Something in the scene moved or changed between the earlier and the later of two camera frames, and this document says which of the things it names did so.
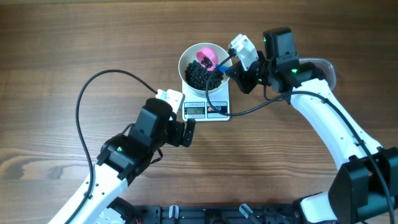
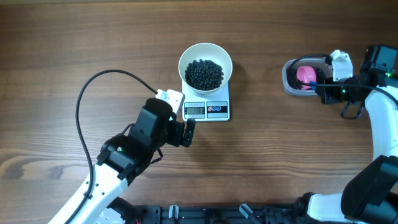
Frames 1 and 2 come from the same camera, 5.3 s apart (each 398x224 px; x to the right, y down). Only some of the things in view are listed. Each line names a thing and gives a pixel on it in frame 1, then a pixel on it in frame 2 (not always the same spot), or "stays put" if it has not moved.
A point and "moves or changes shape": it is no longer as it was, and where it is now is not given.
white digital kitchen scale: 196,107 stays put
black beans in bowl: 197,76 stays put
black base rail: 161,214 stays put
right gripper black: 240,74 → 328,96
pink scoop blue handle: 212,55 moves or changes shape
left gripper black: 176,139 stays put
